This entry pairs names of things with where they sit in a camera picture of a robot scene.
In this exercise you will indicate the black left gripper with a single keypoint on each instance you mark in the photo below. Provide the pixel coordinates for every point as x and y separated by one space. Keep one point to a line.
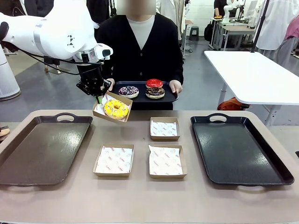
91 78

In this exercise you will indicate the yellow sprinkled donut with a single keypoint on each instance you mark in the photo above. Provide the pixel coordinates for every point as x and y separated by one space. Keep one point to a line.
111 111

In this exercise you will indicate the kraft paper food box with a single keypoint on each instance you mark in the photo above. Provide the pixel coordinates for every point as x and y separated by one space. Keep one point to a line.
122 102
112 175
168 176
165 138

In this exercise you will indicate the dark donut colourful sprinkles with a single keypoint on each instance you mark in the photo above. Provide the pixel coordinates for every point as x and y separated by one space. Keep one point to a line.
128 91

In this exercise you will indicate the small black serving tray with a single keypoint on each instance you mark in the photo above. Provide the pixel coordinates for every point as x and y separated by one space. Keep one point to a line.
142 99

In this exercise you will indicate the chocolate nut donut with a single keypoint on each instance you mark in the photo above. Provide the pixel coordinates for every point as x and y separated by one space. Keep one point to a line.
155 93

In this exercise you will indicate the red glazed donut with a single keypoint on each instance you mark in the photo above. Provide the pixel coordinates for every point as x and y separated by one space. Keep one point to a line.
154 83

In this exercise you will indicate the person's right forearm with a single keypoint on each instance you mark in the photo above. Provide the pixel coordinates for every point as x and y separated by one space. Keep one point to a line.
108 67

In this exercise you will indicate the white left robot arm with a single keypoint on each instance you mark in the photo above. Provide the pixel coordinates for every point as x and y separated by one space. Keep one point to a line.
53 30

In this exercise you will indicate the person's left forearm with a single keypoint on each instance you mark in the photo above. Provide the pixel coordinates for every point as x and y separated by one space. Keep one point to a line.
177 67

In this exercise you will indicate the large brown plastic tray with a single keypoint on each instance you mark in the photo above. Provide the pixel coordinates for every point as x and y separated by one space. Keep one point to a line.
46 151

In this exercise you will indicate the large black plastic tray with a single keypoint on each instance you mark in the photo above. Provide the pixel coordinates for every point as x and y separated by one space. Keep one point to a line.
236 151

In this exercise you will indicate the person's right hand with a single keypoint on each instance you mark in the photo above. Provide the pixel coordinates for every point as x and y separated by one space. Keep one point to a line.
112 84

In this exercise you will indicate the person's left hand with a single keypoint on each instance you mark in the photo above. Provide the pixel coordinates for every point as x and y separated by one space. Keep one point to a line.
176 86

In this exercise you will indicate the person in black top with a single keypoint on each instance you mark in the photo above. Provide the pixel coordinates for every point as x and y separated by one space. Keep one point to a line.
158 58

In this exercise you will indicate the tan rounded object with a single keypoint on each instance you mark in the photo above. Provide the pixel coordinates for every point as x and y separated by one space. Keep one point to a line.
4 131

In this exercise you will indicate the grey plastic stool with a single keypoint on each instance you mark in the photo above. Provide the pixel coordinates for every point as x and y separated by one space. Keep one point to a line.
194 32

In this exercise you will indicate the black backpack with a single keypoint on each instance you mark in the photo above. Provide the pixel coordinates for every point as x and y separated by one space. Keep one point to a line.
208 32

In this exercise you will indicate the orange bag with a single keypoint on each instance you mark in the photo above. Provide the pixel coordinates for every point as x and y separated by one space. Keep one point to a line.
231 104

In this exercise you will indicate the wood top desk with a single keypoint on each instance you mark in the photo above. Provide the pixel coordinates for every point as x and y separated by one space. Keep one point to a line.
236 28

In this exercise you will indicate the large white table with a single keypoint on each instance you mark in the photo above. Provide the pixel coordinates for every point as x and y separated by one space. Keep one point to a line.
252 74

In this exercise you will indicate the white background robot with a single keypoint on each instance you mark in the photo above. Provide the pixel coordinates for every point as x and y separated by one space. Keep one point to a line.
228 9

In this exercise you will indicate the black slanted pole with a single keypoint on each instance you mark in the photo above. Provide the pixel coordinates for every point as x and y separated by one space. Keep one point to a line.
259 25

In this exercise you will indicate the white hanging garment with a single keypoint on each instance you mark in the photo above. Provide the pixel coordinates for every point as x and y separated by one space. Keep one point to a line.
275 23

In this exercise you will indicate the grey hanging garment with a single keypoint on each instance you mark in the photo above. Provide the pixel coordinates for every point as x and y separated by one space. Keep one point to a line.
286 52

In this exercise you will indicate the pink hanging garment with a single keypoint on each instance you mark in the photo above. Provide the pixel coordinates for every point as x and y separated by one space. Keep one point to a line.
293 28

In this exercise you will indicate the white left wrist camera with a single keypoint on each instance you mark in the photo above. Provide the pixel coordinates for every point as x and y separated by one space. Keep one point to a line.
105 51

